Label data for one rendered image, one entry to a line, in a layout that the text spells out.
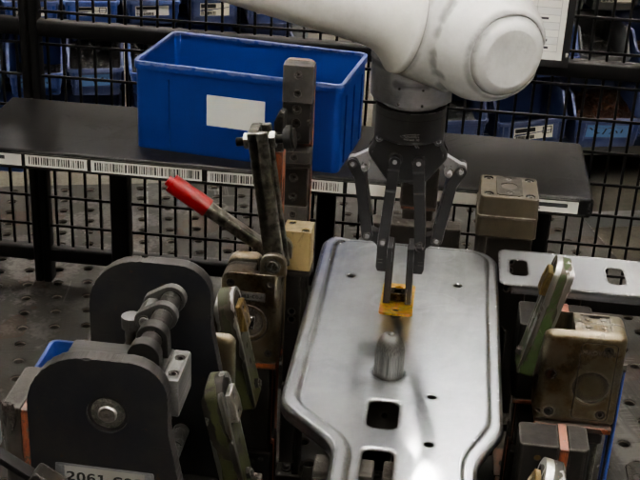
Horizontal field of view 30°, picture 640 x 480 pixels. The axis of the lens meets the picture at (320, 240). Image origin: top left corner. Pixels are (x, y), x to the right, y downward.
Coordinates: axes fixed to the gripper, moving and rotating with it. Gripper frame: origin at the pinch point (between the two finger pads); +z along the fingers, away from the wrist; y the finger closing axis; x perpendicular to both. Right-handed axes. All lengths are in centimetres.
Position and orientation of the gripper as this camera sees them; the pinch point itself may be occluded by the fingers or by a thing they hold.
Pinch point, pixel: (399, 270)
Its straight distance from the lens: 135.2
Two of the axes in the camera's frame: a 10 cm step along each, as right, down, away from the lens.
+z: -0.3, 9.0, 4.3
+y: 9.9, 0.8, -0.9
